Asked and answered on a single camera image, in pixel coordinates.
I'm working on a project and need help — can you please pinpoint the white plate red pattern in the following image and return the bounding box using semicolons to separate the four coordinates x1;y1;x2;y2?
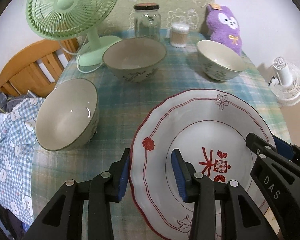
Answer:
130;89;274;239

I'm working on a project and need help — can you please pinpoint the floral ceramic bowl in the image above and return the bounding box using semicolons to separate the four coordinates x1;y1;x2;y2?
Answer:
196;40;247;81
35;79;100;152
102;37;167;83

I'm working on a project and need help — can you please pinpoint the white floor fan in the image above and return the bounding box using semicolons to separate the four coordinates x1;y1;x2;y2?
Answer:
268;57;300;107

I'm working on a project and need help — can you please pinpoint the plaid green tablecloth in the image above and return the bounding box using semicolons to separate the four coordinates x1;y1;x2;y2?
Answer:
32;30;290;216

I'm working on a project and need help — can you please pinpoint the blue checkered bear blanket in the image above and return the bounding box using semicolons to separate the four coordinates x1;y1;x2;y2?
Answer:
0;97;44;225

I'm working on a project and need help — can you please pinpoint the wooden bed headboard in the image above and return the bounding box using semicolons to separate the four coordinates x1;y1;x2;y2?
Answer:
0;38;79;98

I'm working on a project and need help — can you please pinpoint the purple plush bunny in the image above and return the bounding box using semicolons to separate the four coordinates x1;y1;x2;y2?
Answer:
206;3;242;56

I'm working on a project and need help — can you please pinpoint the cotton swab container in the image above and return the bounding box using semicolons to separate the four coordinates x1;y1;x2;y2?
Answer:
170;22;190;48

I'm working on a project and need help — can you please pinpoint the glass jar with red lid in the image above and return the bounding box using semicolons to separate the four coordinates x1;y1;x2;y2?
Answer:
134;3;161;41

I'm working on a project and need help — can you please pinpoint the green desk fan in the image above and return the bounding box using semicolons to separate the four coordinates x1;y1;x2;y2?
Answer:
26;0;121;74

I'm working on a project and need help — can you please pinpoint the green cartoon placemat board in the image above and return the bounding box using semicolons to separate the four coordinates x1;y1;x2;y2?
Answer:
98;0;215;35

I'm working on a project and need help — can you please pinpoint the green fan power cable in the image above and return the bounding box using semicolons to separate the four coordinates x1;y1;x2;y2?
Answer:
58;35;103;74

